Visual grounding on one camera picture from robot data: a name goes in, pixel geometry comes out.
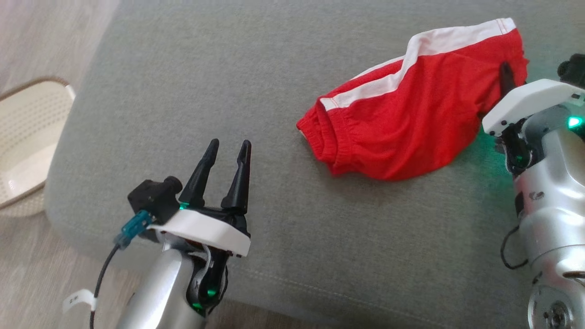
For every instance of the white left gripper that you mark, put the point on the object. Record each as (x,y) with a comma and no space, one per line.
(205,228)

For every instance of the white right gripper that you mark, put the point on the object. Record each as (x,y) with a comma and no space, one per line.
(534,100)

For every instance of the red shorts with white stripe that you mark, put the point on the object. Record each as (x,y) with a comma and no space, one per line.
(411,114)

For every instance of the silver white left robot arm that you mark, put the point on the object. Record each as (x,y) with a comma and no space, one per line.
(160,292)

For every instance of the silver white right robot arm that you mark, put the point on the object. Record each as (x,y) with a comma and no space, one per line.
(553,205)

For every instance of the white perforated laundry basket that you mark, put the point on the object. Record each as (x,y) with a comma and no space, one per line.
(27,132)

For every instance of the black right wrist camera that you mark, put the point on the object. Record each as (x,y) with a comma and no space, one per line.
(573,68)

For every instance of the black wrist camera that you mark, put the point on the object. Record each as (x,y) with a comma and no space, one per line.
(573,68)
(153,196)

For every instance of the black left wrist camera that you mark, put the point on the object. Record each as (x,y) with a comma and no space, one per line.
(153,196)

